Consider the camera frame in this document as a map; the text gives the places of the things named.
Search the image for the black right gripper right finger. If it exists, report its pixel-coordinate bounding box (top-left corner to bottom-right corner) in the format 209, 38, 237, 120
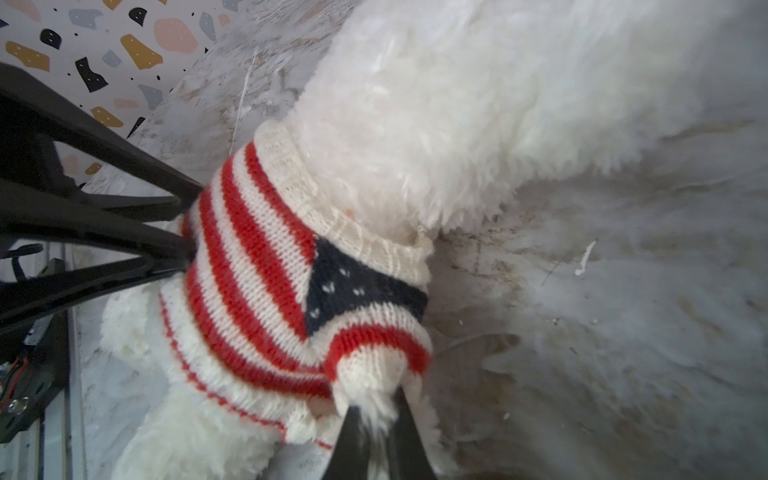
386, 388, 437, 480

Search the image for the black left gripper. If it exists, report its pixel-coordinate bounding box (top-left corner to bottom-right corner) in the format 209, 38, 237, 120
1, 64, 203, 360

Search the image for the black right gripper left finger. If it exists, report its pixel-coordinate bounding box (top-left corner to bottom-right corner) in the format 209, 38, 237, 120
322, 407, 369, 480

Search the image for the red white striped knit sweater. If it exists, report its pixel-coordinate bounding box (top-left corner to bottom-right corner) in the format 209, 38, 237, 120
159, 121, 433, 447

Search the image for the white plush teddy bear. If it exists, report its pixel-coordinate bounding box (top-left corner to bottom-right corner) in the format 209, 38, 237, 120
101, 1, 743, 479

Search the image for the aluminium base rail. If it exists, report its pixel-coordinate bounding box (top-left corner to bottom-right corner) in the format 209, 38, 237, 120
0, 245, 88, 480

